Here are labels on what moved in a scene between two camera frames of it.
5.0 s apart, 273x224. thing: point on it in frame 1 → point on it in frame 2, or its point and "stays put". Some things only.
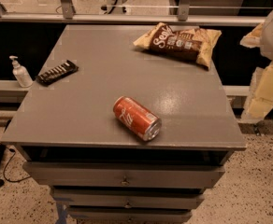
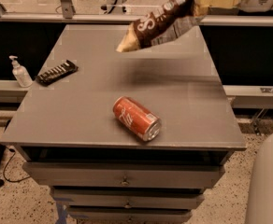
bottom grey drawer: [130, 214] stays put
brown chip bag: [196, 45] → [166, 22]
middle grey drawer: [127, 197] stays put
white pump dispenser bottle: [21, 73] stays put
